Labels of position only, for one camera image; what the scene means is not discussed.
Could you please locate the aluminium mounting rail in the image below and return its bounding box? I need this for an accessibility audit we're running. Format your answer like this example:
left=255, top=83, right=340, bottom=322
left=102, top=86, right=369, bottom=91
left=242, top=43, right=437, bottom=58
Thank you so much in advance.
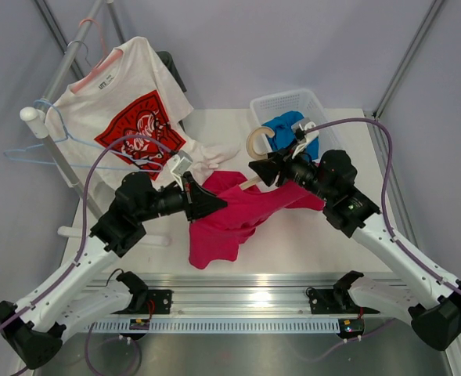
left=81, top=272, right=411, bottom=316

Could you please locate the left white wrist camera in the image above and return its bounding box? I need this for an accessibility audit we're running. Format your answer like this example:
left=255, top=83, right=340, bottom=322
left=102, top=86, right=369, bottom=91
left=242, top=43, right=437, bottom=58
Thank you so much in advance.
left=167, top=150, right=193, bottom=187

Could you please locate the purple cable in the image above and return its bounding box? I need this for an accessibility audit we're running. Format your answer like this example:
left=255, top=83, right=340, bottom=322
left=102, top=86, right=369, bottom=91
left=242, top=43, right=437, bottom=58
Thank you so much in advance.
left=0, top=135, right=176, bottom=367
left=310, top=117, right=461, bottom=306

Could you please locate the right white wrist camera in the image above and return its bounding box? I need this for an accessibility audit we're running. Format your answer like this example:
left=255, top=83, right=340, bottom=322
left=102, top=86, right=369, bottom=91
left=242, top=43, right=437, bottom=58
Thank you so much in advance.
left=291, top=117, right=319, bottom=157

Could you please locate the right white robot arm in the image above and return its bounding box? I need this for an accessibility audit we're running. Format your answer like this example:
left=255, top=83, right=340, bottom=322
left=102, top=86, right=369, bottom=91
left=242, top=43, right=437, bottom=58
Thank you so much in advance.
left=249, top=150, right=461, bottom=351

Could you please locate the blue cloth in basket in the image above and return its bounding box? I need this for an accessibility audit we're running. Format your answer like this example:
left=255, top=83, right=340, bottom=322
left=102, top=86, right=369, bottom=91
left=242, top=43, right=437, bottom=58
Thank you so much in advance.
left=263, top=110, right=304, bottom=151

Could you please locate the pink magenta t shirt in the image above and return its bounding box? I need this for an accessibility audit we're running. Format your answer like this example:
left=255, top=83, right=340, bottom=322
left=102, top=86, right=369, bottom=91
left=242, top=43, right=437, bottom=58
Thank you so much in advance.
left=189, top=171, right=325, bottom=269

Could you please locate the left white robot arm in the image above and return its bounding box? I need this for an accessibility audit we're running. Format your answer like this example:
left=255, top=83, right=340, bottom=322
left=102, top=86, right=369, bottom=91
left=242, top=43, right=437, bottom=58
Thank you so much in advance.
left=0, top=172, right=227, bottom=370

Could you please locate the wooden clothes hanger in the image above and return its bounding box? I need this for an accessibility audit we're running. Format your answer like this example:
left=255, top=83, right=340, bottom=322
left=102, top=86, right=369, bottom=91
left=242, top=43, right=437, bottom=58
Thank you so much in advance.
left=240, top=127, right=276, bottom=192

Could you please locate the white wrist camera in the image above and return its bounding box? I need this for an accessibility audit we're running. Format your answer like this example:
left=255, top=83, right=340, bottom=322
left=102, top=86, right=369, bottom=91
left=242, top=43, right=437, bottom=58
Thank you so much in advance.
left=291, top=117, right=319, bottom=157
left=167, top=150, right=193, bottom=187

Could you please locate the grey wire hanger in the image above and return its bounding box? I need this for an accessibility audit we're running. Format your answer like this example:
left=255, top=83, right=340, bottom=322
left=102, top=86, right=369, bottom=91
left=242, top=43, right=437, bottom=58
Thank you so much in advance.
left=67, top=38, right=94, bottom=67

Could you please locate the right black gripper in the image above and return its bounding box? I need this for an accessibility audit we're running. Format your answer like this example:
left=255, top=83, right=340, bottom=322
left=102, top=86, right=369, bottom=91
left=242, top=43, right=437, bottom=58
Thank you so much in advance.
left=250, top=137, right=334, bottom=203

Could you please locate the white plastic basket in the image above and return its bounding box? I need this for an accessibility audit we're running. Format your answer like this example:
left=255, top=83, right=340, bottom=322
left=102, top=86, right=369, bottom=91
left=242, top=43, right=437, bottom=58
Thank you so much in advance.
left=250, top=89, right=345, bottom=156

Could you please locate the white slotted cable duct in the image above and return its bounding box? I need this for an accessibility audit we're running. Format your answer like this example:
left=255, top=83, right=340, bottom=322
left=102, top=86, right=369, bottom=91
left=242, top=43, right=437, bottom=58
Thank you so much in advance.
left=92, top=317, right=340, bottom=334

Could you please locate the blue wire hanger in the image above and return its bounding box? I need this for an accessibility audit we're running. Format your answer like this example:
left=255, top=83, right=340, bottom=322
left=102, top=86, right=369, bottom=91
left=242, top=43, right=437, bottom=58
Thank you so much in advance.
left=3, top=99, right=171, bottom=172

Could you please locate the metal clothes rack rail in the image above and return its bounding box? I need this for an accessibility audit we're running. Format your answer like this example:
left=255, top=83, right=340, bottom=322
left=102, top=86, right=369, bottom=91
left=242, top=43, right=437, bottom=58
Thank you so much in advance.
left=33, top=1, right=102, bottom=218

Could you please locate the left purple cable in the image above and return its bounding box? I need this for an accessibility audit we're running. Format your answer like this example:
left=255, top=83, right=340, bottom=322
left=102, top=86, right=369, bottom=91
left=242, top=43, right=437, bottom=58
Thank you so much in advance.
left=0, top=135, right=176, bottom=367

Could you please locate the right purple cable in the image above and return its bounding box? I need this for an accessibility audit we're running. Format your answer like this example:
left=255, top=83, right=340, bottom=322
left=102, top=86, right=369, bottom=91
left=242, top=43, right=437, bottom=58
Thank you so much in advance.
left=310, top=117, right=461, bottom=306

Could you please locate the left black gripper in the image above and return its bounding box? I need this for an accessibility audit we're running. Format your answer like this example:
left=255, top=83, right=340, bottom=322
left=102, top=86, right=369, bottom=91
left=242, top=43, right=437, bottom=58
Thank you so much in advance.
left=136, top=171, right=228, bottom=223

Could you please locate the dark grey t shirt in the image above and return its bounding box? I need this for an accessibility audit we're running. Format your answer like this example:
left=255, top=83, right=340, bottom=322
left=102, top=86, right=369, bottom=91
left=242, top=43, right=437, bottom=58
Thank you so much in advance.
left=156, top=51, right=187, bottom=92

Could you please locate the white coca cola t shirt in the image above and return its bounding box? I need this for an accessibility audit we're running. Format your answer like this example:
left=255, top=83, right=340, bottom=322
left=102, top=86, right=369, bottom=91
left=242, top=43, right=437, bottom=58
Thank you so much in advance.
left=45, top=37, right=240, bottom=193

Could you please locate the pink wire hanger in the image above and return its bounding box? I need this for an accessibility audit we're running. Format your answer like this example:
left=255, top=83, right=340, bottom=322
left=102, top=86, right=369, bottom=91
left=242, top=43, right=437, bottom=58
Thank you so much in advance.
left=70, top=18, right=124, bottom=93

